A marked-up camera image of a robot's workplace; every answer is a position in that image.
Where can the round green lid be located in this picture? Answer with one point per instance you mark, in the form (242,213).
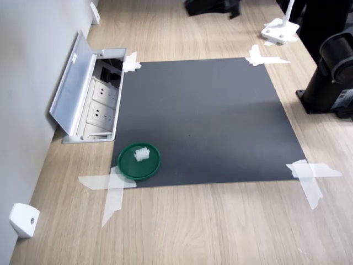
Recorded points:
(129,168)

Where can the small white plastic terminal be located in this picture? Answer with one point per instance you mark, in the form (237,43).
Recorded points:
(142,154)

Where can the white masking tape patch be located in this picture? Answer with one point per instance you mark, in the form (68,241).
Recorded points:
(256,59)
(309,174)
(110,193)
(129,64)

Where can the dark grey mat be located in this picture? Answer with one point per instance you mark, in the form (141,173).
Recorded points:
(207,116)

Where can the grey desk partition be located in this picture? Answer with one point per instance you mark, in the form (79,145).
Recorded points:
(27,82)

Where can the white partition clamp bracket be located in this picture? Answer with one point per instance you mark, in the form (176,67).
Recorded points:
(95,13)
(23,219)

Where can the black keyboard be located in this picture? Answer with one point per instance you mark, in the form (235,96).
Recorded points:
(204,7)

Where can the white bracket with pole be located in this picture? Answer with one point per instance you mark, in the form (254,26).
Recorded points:
(278,29)

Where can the white power socket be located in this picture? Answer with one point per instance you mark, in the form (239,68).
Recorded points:
(99,113)
(103,92)

